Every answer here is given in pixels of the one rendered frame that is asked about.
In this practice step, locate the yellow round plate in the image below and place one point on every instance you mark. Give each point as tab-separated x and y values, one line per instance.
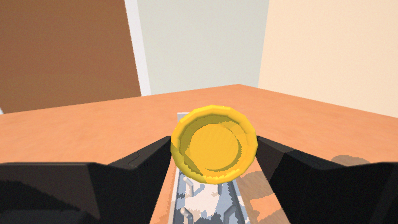
213	144

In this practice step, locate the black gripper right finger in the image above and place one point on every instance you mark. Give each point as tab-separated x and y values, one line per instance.
313	190

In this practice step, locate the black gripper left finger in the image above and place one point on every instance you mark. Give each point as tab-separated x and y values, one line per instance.
125	191

